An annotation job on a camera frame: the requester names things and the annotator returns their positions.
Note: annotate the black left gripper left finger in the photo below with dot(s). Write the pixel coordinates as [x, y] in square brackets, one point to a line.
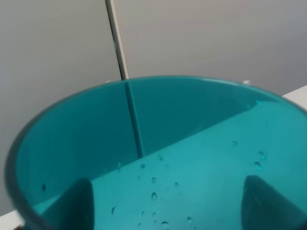
[74, 209]

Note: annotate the teal transparent plastic cup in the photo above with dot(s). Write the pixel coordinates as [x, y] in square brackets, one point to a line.
[162, 153]

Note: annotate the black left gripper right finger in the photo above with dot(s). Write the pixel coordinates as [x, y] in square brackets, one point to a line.
[264, 208]

